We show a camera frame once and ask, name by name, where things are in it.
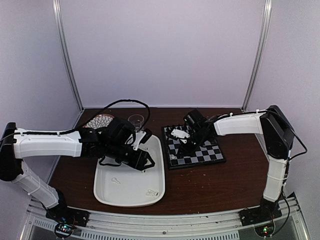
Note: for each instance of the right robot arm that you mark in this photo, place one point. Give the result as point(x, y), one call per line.
point(270, 123)

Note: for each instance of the clear drinking glass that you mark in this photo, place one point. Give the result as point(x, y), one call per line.
point(136, 120)

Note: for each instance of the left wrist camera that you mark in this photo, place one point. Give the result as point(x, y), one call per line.
point(140, 137)

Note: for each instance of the front aluminium rail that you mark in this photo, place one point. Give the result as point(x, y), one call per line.
point(224, 225)

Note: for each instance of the white rectangular tray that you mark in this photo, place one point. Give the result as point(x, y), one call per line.
point(134, 185)

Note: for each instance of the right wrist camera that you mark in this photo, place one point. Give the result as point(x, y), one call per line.
point(180, 135)

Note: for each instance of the patterned ceramic plate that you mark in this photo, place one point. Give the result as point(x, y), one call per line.
point(99, 121)

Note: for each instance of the right aluminium frame post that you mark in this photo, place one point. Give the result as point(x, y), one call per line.
point(263, 35)

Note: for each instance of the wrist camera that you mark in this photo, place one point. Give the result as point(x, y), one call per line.
point(180, 135)
point(140, 137)

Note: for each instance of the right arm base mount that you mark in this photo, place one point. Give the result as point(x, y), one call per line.
point(257, 215)

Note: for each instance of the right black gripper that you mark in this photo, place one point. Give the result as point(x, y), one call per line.
point(182, 148)

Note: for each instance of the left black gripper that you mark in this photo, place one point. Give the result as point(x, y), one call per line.
point(141, 159)

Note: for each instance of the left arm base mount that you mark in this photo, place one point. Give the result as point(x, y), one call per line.
point(69, 216)

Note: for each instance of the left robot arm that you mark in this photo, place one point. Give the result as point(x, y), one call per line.
point(118, 140)

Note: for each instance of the black and white chessboard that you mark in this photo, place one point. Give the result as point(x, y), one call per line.
point(207, 154)

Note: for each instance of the aluminium frame post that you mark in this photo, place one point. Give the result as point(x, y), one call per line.
point(263, 35)
point(66, 57)

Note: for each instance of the white chess piece pair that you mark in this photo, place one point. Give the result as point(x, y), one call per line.
point(152, 193)

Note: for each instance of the left aluminium frame post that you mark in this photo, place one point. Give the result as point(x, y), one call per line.
point(66, 57)

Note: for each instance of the black chess pieces row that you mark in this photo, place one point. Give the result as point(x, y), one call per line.
point(182, 127)

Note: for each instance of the white chess piece lone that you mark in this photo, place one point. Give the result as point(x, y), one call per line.
point(115, 180)

